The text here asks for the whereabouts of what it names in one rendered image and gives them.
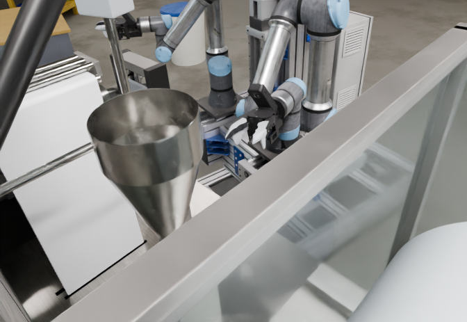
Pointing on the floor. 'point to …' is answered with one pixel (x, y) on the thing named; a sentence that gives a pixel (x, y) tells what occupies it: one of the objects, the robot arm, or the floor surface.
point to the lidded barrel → (179, 58)
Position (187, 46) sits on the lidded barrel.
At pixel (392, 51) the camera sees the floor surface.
